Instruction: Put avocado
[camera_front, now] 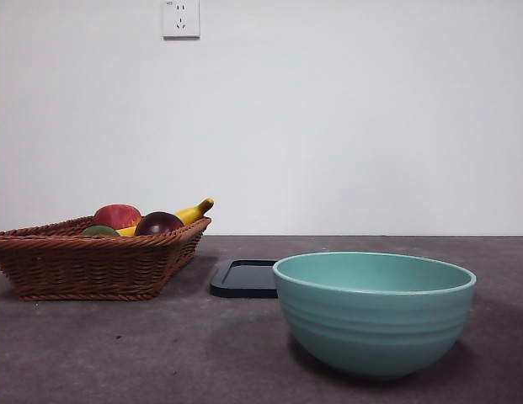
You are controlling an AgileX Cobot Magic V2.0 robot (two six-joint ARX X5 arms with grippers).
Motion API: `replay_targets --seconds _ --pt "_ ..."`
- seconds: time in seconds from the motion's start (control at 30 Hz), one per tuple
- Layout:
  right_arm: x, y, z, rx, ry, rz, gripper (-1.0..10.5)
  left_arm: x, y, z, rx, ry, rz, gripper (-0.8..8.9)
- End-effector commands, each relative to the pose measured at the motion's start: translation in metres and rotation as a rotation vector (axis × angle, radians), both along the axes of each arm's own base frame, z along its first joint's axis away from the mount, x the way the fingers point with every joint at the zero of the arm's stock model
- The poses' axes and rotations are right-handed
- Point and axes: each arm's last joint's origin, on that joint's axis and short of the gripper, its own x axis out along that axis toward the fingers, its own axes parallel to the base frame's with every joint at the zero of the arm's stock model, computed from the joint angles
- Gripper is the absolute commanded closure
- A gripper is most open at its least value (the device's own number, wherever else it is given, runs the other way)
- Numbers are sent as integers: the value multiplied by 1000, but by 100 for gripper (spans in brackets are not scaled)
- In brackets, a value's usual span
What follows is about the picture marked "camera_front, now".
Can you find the green avocado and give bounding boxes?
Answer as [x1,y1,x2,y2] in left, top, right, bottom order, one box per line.
[80,225,120,237]

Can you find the teal ribbed bowl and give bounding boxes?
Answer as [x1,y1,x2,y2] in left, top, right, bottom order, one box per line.
[272,251,478,382]

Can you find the yellow banana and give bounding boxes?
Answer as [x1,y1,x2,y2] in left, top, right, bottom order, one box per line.
[116,197,215,237]

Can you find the black rectangular tray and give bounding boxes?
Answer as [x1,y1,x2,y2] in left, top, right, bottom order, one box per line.
[210,259,280,300]

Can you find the dark purple plum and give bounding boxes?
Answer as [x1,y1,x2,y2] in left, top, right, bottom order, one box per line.
[133,210,185,237]

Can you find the red apple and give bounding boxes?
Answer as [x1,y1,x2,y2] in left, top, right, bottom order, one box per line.
[92,204,143,231]

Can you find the brown wicker basket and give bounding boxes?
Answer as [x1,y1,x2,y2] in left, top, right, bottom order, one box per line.
[0,216,212,302]

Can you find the white wall socket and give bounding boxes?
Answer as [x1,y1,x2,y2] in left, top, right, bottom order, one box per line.
[162,0,201,41]

